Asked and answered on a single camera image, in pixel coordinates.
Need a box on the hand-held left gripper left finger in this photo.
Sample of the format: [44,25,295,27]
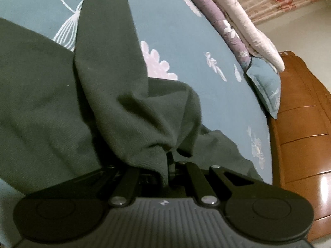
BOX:
[75,164,141,207]

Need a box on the pink floral quilt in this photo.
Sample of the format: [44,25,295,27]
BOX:
[194,0,285,71]

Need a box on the purple floral quilt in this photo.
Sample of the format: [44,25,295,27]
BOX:
[171,0,255,69]

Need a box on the dark green long-sleeved top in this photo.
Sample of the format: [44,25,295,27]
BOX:
[0,0,264,197]

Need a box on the blue floral pillow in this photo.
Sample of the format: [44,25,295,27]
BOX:
[246,57,281,120]

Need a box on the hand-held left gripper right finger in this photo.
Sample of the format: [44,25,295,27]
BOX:
[167,152,269,207]

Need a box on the wooden headboard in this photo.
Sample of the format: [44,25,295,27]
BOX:
[267,51,331,243]

